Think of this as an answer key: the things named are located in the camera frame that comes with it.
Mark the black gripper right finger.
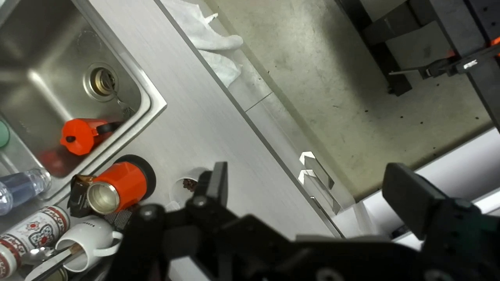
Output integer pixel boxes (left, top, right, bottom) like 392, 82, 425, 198
381, 162, 473, 246

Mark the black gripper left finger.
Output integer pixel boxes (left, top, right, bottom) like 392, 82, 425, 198
186, 160, 239, 231

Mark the orange moka pot base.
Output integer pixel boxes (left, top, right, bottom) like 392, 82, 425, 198
84, 153, 158, 217

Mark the small dark object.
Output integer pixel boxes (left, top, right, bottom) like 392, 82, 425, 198
65, 171, 94, 218

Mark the white ceramic mug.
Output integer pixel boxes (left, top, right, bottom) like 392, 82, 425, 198
53, 214, 125, 276

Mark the orange moka pot top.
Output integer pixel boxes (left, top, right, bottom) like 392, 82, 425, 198
58, 117, 122, 159

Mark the white hanging towel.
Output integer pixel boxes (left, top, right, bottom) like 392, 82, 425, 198
172, 0, 247, 89

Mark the black robot table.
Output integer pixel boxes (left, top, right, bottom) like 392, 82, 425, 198
334, 0, 500, 134

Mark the metal spoon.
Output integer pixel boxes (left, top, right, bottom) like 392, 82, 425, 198
22, 242, 81, 281

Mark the red patterned white soap dispenser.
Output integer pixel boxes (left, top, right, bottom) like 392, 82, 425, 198
0, 203, 73, 281

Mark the clear blue soap dispenser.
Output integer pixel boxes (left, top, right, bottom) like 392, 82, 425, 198
0, 167, 53, 218

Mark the stainless steel sink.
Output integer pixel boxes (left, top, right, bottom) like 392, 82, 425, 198
0, 0, 169, 209

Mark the metal drawer handle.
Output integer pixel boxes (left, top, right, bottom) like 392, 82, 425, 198
295, 150, 344, 215

